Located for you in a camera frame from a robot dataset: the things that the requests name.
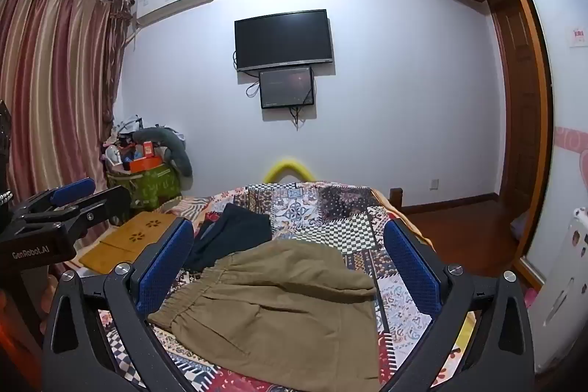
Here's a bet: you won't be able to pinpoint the orange edged blanket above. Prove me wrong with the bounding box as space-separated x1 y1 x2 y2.
371 188 436 247

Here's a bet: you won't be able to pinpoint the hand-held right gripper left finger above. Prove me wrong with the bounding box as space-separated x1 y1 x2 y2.
41 217 203 392

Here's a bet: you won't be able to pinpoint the khaki pants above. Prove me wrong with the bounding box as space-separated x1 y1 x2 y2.
147 240 381 388

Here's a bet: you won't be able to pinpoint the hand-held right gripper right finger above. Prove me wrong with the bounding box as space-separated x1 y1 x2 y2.
383 217 536 392

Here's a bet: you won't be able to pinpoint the orange box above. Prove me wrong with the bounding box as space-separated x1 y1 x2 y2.
129 156 164 173

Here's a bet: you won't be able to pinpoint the yellow curved foam piece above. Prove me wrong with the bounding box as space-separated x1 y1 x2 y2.
263 159 314 182

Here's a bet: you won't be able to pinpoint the brown wooden door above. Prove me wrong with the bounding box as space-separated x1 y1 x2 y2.
489 0 552 266

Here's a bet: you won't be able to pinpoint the black wall television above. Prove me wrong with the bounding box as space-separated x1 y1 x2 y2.
234 9 333 72

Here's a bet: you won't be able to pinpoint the striped pink curtain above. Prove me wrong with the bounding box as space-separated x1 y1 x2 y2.
0 0 135 209

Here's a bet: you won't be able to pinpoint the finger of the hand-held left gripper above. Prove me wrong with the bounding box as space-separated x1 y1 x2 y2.
9 177 96 220
21 185 132 246

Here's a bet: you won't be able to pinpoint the dark pants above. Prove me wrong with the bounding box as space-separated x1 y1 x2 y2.
186 203 273 273

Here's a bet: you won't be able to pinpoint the jumbled small items pile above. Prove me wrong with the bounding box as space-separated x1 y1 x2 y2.
98 114 148 173

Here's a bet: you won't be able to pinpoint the patchwork printed blanket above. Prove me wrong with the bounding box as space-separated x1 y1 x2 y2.
98 180 478 392

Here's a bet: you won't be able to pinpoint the small black wall monitor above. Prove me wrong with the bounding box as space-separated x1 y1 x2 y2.
258 66 315 110

